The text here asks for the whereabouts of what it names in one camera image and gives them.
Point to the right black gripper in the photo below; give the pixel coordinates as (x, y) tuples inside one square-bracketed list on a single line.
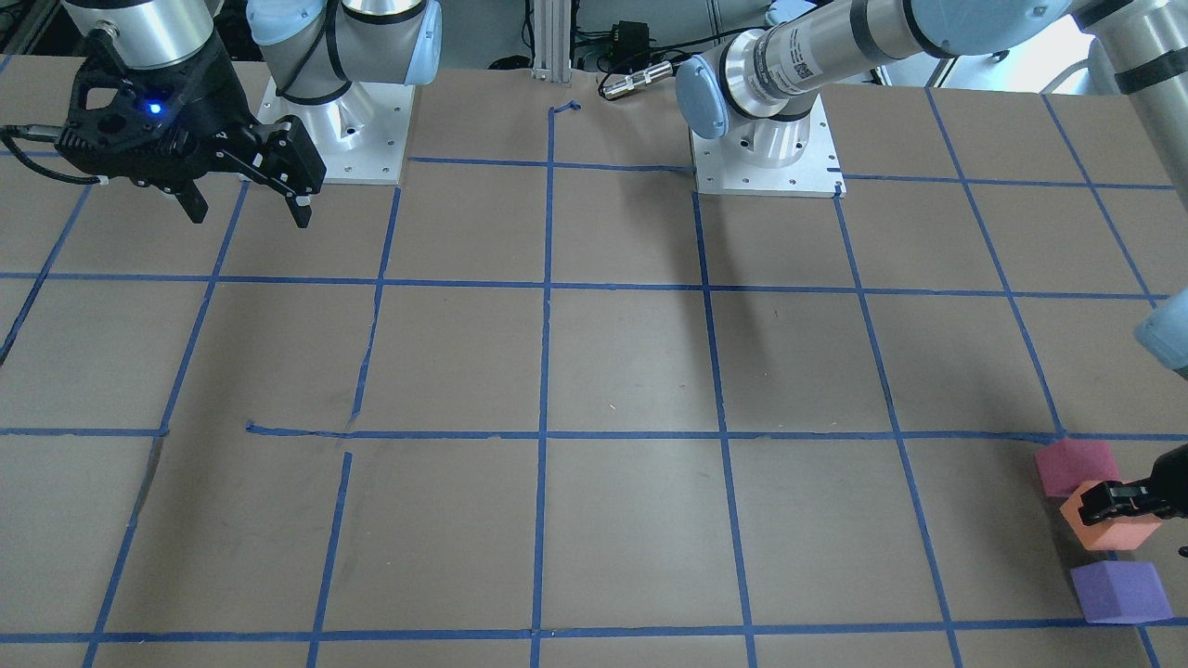
[(225, 104)]

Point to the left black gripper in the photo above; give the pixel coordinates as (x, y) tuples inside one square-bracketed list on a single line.
[(1171, 484)]

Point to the orange foam cube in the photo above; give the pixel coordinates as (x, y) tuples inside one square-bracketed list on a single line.
[(1123, 534)]

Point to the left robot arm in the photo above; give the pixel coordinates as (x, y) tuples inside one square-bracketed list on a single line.
[(983, 235)]

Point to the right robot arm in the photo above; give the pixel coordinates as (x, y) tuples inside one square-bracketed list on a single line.
[(316, 50)]

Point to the red foam cube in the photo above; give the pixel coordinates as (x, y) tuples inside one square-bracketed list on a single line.
[(1063, 466)]

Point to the purple foam cube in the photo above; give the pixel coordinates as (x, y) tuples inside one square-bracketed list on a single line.
[(1120, 592)]

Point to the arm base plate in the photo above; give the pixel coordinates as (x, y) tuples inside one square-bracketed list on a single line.
[(361, 137), (770, 157)]

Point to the aluminium frame post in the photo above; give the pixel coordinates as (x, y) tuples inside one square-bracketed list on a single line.
[(552, 41)]

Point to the silver cable connector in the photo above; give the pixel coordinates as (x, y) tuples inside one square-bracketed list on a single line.
[(632, 83)]

